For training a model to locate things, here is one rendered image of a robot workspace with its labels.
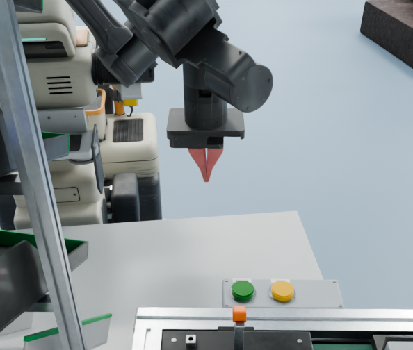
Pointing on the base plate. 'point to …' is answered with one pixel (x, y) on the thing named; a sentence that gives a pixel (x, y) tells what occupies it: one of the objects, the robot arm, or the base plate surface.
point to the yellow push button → (282, 290)
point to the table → (185, 258)
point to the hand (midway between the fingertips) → (206, 175)
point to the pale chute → (19, 330)
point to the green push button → (243, 290)
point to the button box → (303, 294)
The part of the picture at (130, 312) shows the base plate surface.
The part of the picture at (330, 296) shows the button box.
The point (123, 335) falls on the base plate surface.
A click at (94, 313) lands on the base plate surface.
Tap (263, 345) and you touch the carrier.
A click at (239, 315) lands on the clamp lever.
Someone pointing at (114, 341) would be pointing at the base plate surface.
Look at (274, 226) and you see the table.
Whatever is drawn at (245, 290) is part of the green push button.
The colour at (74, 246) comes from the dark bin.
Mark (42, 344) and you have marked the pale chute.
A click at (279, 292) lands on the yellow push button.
